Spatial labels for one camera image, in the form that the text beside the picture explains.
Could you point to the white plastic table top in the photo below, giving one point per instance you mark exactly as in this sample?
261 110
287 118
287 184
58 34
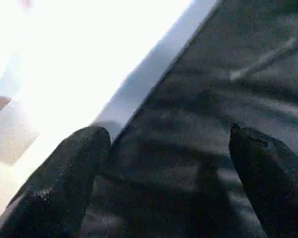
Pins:
64 64

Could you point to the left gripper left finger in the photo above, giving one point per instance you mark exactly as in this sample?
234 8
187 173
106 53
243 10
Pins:
54 188

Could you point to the black plastic mat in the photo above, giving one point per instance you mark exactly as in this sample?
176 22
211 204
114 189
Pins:
213 148

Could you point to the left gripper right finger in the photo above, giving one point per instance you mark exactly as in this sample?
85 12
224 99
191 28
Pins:
278 183

